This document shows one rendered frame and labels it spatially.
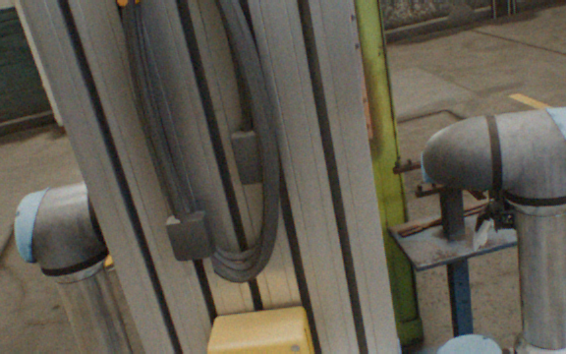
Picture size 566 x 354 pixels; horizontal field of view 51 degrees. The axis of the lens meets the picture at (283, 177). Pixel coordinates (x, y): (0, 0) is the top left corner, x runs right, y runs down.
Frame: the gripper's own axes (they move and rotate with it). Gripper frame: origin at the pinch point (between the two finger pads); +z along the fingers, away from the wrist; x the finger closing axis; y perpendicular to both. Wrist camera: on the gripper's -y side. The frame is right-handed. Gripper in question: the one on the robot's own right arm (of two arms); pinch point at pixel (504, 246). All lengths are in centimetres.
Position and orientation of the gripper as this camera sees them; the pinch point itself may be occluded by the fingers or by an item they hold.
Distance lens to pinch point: 161.5
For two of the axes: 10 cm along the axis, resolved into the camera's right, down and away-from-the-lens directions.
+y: -0.5, 4.1, -9.1
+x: 9.8, -1.5, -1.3
